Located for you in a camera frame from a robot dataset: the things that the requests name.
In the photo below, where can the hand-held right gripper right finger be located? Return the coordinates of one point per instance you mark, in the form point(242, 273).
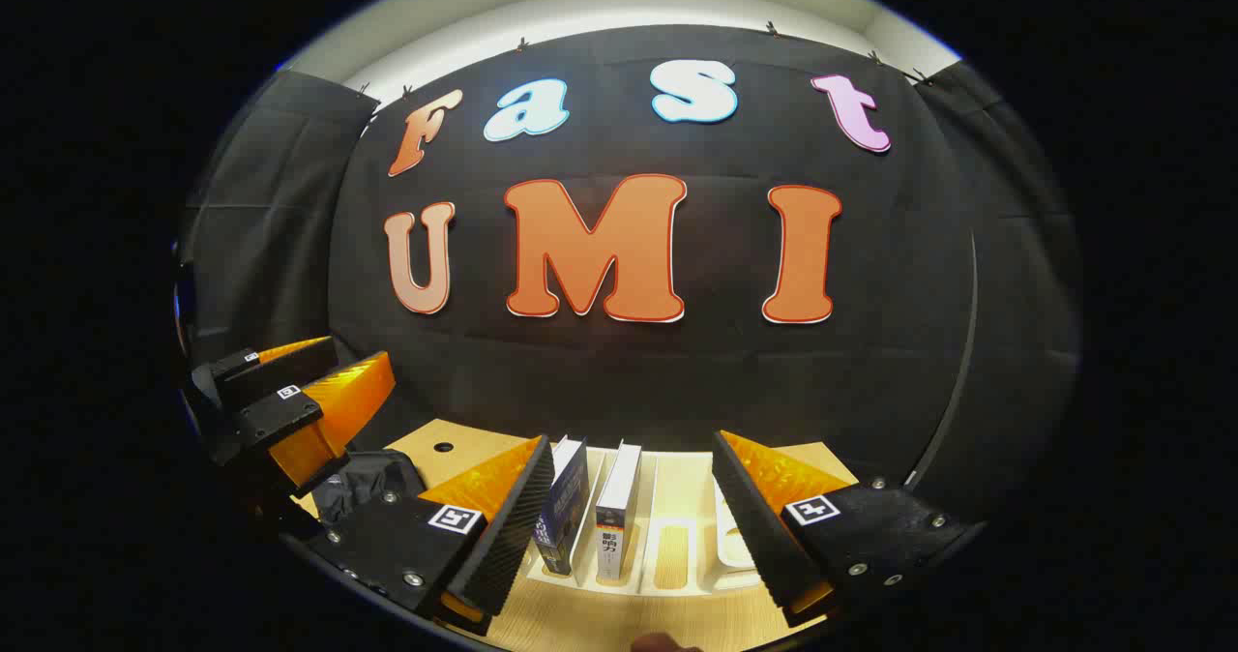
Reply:
point(759, 526)

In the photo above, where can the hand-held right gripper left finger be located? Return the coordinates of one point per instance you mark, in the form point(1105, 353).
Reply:
point(503, 526)

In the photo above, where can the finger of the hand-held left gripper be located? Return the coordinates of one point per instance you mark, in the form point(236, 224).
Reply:
point(276, 420)
point(280, 367)

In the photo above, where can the blue cover book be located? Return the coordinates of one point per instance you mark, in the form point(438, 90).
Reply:
point(566, 507)

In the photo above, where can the white plastic bookshelf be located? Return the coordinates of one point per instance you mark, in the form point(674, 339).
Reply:
point(682, 555)

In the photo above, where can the black schoolbag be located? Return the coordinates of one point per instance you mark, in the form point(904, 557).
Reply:
point(368, 483)

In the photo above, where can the white spine book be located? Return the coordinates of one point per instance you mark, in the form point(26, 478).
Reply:
point(617, 512)

